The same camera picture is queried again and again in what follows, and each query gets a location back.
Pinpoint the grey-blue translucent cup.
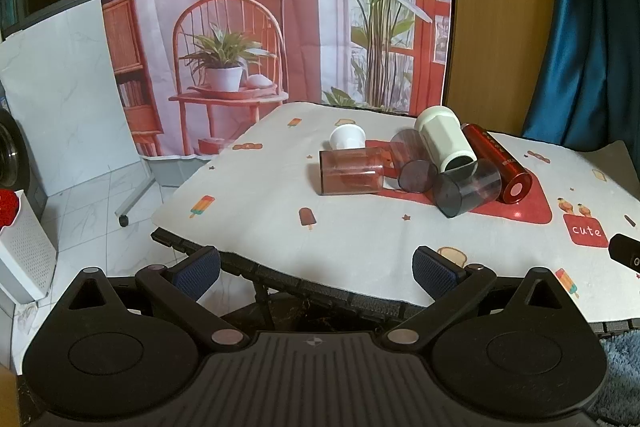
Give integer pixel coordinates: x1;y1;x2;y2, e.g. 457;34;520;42
432;158;502;218

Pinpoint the purple translucent cup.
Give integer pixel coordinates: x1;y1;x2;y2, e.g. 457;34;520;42
390;128;437;193

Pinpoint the white faceted cup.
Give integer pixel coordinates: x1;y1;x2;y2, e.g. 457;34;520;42
414;105;477;172

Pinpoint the brown translucent cup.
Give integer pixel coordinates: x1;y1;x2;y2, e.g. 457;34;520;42
319;147;385;195

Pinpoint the small white cup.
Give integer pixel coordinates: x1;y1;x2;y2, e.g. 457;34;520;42
329;124;367;150

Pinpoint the pink room backdrop poster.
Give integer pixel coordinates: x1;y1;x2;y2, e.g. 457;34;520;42
102;0;451;157

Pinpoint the white patterned tablecloth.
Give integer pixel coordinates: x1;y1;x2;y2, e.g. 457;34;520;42
152;103;639;322

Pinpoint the red metallic bottle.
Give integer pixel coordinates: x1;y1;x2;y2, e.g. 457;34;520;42
462;124;533;205

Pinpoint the white perforated box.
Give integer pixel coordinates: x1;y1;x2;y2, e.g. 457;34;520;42
0;191;56;305

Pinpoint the blue curtain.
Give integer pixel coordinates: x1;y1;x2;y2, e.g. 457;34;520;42
523;0;639;161

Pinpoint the red object on box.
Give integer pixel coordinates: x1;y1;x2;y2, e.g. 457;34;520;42
0;188;20;228

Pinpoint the white marble board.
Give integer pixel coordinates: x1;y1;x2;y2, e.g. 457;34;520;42
1;0;139;195

